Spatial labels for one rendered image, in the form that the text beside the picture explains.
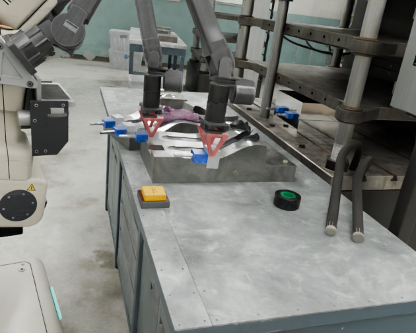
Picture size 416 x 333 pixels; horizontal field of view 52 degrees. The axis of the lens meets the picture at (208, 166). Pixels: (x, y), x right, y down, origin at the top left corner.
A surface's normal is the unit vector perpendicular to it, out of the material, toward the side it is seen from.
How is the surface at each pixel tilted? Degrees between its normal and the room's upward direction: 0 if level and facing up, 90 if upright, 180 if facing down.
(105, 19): 90
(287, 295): 0
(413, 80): 90
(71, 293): 0
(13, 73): 90
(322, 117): 90
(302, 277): 0
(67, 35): 75
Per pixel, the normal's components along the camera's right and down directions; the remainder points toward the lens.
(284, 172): 0.29, 0.38
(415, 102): -0.95, 0.00
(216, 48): 0.26, 0.15
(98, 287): 0.12, -0.92
